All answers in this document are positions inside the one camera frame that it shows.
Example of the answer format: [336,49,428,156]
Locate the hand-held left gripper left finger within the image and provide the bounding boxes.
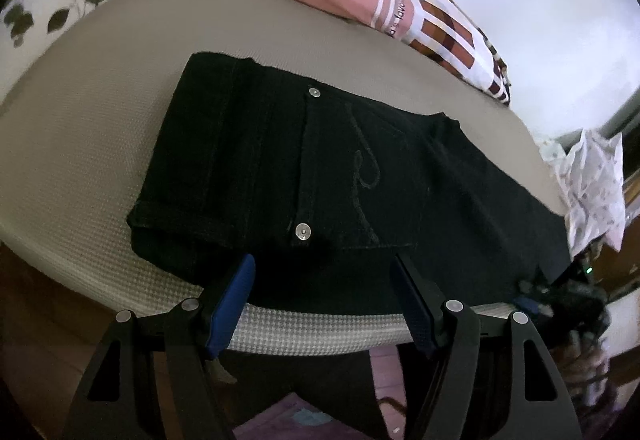
[62,254,257,440]

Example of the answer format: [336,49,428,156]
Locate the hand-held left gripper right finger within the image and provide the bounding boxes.
[390,254,583,440]

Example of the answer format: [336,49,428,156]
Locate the black pants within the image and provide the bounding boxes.
[126,51,572,316]

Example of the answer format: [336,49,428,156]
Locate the brown wooden furniture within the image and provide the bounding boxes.
[595,220,640,293]

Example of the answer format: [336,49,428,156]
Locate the white patterned cloth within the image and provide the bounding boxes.
[537,127,626,256]

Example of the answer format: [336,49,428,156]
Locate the purple rug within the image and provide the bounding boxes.
[234,392,401,440]

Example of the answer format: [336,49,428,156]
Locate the beige waffle bed cover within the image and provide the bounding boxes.
[0,0,568,353]

